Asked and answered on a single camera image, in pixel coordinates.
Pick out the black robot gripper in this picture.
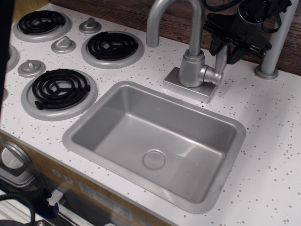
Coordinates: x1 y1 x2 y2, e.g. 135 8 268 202
204 13 270 64

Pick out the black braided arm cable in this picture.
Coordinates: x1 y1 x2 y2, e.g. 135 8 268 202
203 0 240 12

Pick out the silver stove knob front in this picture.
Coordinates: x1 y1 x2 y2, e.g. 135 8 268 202
17 60 46 78

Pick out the silver toy faucet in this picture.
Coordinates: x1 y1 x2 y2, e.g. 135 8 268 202
146 0 222 104

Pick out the silver stove knob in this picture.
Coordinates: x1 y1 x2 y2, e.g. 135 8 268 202
51 36 76 54
17 60 46 78
79 17 102 34

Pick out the black cable lower left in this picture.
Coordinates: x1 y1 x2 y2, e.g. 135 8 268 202
0 188 52 223

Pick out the back right stove burner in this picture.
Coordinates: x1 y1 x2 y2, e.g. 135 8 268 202
81 31 144 69

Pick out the grey support pole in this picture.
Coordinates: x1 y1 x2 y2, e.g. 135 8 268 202
255 0 299 80

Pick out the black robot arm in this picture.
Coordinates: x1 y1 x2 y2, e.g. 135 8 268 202
202 0 292 65

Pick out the silver faucet lever handle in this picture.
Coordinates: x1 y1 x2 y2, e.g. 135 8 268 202
198 45 230 85

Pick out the silver stove knob middle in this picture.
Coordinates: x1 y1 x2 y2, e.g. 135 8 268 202
51 36 76 54

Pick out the grey toy sink basin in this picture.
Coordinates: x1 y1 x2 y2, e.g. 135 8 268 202
63 81 246 214

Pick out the front right stove burner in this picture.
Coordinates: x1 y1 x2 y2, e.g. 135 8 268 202
21 69 98 121

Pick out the silver oven dial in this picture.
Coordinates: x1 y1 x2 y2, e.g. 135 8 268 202
0 141 31 176

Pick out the silver stove knob back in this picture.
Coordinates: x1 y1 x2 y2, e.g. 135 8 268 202
79 17 102 34

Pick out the back left stove burner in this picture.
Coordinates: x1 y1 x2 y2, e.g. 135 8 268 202
12 10 71 43

